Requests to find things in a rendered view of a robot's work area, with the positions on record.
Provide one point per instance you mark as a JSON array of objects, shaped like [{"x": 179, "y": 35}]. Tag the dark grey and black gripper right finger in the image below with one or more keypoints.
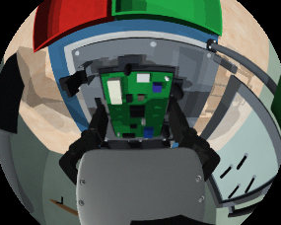
[{"x": 181, "y": 131}]

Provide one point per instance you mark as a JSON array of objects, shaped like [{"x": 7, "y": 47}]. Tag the green bin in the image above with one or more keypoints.
[{"x": 183, "y": 12}]

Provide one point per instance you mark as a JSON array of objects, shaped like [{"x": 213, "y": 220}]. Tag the red open-top bin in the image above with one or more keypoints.
[{"x": 53, "y": 16}]

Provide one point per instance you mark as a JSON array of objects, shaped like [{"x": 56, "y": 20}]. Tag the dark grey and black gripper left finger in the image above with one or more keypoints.
[{"x": 90, "y": 139}]

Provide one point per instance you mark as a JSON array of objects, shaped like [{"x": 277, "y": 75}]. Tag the green circuit board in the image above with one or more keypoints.
[{"x": 144, "y": 97}]

